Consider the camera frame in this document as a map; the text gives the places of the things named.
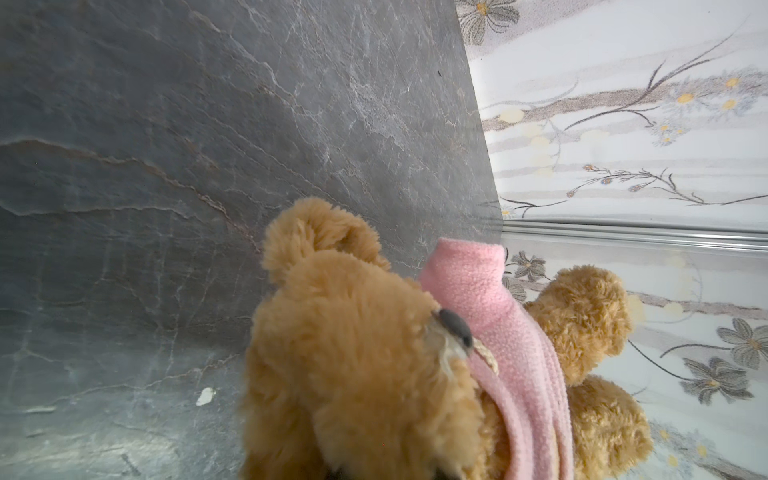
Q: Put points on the brown teddy bear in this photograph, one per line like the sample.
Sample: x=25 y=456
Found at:
x=356 y=372

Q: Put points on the pink fleece bear hoodie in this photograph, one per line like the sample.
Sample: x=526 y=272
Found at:
x=527 y=427

